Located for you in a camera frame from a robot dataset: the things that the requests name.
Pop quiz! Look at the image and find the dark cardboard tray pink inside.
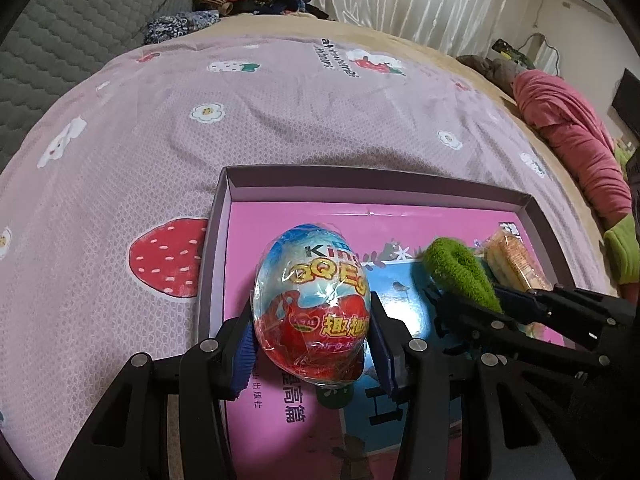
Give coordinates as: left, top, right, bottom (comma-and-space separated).
189, 164, 581, 480

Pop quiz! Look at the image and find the grey quilted headboard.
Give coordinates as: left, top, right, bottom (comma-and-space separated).
0, 0, 196, 171

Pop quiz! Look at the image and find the dark grey cloth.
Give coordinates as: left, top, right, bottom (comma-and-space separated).
456, 54, 521, 98

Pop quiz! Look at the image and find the clear cracker packet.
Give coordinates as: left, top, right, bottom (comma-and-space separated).
480, 226, 555, 292

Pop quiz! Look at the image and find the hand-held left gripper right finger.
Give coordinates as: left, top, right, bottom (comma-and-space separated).
367, 292, 576, 480

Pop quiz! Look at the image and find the blue and red chocolate egg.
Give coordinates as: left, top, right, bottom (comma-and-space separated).
251, 223, 373, 388

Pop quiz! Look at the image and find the metal rack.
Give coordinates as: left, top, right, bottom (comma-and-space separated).
520, 32, 561, 76

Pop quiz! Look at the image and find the black television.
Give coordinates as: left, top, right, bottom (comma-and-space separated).
611, 67, 640, 142

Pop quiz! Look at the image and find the pink quilt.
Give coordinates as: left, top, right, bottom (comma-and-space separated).
514, 69, 632, 228

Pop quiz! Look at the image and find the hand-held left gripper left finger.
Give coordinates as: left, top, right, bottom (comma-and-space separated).
55, 305, 256, 480

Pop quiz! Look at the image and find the green fleece blanket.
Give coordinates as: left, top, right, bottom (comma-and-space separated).
602, 142, 640, 288

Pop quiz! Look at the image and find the green and black item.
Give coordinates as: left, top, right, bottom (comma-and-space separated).
491, 39, 531, 67

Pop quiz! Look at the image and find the green fuzzy scrunchie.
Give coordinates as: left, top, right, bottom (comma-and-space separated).
421, 238, 503, 313

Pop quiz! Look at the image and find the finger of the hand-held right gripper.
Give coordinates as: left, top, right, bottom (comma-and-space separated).
495, 282, 640, 351
432, 292, 618, 376

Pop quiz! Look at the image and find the dark floral cloth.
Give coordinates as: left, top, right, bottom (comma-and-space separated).
144, 10, 221, 46

